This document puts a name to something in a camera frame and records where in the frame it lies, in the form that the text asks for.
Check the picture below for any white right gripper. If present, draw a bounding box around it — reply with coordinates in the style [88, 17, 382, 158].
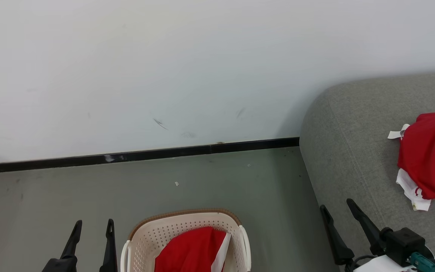
[319, 198, 416, 272]

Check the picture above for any thin black right gripper cable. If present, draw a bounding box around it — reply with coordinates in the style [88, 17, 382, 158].
[344, 255, 377, 272]

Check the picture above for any teal right camera plug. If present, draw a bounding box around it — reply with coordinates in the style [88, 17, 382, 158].
[409, 252, 435, 272]

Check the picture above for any grey fabric sofa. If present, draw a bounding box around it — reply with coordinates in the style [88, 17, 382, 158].
[299, 71, 435, 272]

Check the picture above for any red and white garment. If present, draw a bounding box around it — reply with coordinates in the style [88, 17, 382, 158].
[154, 226, 231, 272]
[387, 112, 435, 211]

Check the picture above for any cream perforated laundry basket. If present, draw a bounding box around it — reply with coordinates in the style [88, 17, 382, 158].
[120, 209, 252, 272]

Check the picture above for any black wall baseboard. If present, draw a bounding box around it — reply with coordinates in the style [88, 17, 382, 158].
[0, 137, 300, 175]

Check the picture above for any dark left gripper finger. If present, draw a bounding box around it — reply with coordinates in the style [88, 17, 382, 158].
[99, 218, 118, 272]
[60, 220, 83, 261]

